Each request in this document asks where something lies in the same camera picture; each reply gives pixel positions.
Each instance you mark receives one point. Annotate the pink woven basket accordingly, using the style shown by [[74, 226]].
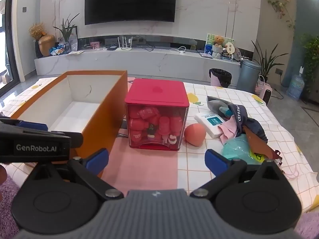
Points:
[[259, 87]]

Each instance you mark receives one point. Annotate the golden vase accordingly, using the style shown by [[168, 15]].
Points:
[[46, 45]]

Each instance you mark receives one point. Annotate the pink cloth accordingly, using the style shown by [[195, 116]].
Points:
[[230, 129]]

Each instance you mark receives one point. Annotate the blue snack bags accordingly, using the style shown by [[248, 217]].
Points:
[[56, 50]]

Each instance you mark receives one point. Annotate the blue water jug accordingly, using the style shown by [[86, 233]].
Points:
[[295, 87]]

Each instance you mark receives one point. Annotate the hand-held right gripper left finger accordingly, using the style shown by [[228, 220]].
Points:
[[97, 158]]

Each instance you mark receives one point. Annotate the person's left hand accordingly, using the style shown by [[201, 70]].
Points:
[[2, 176]]

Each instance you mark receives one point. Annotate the dark navy cap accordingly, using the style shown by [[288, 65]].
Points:
[[251, 125]]

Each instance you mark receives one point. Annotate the loose papers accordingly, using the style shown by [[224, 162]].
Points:
[[76, 52]]

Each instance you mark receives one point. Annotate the dried yellow flowers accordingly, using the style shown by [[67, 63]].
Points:
[[37, 31]]

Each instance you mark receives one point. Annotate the pink bin with black bag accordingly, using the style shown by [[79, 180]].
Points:
[[220, 78]]

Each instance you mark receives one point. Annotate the checked lemon print tablecloth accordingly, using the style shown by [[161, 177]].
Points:
[[149, 169]]

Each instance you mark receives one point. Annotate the purple fluffy rug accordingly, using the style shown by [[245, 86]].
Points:
[[7, 209]]

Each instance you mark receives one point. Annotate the green potted plant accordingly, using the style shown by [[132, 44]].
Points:
[[66, 31]]

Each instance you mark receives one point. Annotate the hanging vine plant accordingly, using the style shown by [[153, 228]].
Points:
[[280, 7]]

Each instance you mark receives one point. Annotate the red toy storage cube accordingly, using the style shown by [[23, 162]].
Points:
[[157, 92]]

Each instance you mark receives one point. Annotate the black-framed glass door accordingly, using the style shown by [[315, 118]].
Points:
[[11, 29]]

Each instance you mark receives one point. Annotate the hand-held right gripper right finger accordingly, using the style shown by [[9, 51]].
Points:
[[215, 163]]

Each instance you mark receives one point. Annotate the green printed poster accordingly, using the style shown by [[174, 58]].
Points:
[[210, 38]]

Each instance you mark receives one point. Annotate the black wall television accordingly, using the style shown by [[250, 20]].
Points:
[[130, 1]]

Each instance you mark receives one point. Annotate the grey cloth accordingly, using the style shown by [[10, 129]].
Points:
[[215, 102]]

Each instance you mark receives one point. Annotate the black set-top box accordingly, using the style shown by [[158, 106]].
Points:
[[112, 48]]

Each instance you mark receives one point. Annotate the orange cardboard box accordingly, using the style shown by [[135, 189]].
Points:
[[109, 109]]

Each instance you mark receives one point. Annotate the pink space heater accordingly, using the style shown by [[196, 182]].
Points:
[[266, 93]]

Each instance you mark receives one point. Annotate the long-leaf potted plant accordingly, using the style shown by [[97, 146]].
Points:
[[268, 62]]

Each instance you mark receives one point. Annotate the brown leather piece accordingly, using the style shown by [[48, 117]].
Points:
[[260, 145]]

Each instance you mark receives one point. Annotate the teddy bear bouquet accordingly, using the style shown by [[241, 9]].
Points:
[[218, 47]]

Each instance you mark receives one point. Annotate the pink photo card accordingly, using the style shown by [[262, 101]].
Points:
[[94, 45]]

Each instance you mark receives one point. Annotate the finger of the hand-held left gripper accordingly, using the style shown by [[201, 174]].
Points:
[[33, 125], [74, 139]]

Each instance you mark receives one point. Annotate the white tissue pack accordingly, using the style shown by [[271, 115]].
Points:
[[209, 123]]

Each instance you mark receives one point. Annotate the round paper sign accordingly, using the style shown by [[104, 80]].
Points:
[[230, 48]]

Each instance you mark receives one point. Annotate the peach makeup sponge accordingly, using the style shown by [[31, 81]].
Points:
[[195, 134]]

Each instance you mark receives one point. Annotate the teal plush bag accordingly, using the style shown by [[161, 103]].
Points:
[[236, 148]]

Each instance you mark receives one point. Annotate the large leafy green plant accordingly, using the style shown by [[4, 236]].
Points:
[[311, 59]]

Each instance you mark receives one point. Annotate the white router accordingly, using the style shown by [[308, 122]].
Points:
[[123, 47]]

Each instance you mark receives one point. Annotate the grey metal trash can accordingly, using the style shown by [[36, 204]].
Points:
[[248, 77]]

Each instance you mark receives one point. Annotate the white marble media console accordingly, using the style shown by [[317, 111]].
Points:
[[139, 63]]

